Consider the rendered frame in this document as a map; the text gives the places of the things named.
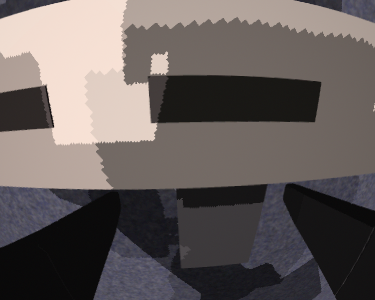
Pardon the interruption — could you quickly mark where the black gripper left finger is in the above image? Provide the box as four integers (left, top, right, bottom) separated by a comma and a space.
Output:
0, 191, 120, 300

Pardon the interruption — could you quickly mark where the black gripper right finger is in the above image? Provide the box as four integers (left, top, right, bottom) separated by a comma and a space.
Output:
283, 183, 375, 300

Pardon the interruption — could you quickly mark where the black two-prong plug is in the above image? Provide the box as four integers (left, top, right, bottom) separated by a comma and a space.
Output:
176, 183, 268, 267

